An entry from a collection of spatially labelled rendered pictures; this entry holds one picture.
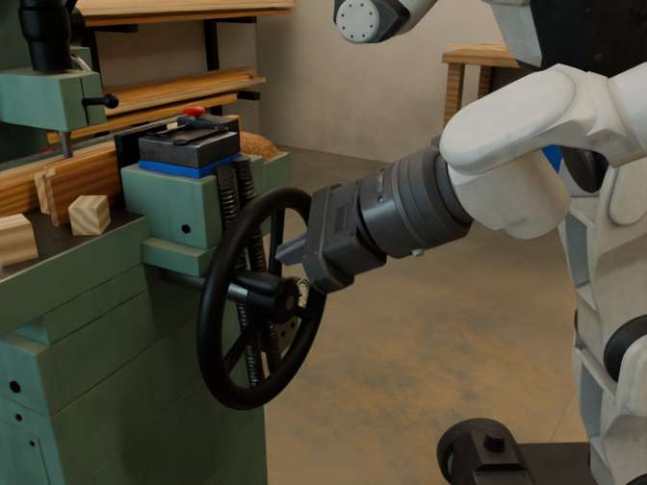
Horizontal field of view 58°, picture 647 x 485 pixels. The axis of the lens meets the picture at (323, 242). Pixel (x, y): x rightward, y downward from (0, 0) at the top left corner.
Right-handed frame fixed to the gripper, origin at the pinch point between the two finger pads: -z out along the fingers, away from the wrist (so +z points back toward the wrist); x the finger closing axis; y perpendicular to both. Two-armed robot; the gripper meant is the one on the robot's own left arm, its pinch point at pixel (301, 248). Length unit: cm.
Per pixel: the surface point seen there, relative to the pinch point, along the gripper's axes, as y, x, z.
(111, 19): -13, 207, -173
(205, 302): 4.0, -6.1, -9.2
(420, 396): -115, 34, -58
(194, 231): 3.3, 6.6, -16.6
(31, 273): 17.0, -5.3, -23.2
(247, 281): 1.9, -3.5, -5.5
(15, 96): 25.4, 21.9, -33.6
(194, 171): 7.9, 11.3, -12.7
